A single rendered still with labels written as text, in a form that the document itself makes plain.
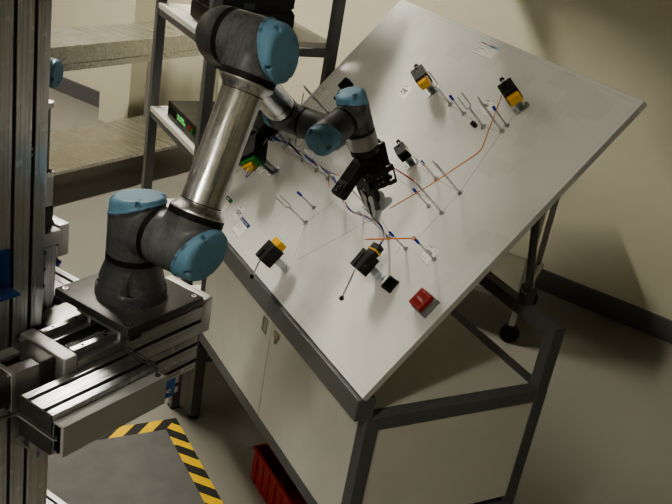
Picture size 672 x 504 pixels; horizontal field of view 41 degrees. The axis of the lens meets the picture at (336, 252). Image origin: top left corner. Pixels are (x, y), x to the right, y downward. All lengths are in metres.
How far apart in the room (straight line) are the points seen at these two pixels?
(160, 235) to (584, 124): 1.16
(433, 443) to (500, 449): 0.26
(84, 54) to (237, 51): 3.32
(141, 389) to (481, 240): 0.97
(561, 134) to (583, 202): 2.65
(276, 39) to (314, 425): 1.23
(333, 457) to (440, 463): 0.30
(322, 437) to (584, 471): 1.55
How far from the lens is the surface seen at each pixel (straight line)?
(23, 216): 1.89
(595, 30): 4.93
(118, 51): 5.22
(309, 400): 2.61
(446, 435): 2.53
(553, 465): 3.82
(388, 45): 3.13
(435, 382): 2.55
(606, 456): 3.99
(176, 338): 2.06
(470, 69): 2.80
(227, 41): 1.80
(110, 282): 1.92
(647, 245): 5.02
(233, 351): 3.10
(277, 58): 1.77
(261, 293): 2.73
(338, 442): 2.49
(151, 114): 3.66
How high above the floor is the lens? 2.10
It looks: 24 degrees down
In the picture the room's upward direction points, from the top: 10 degrees clockwise
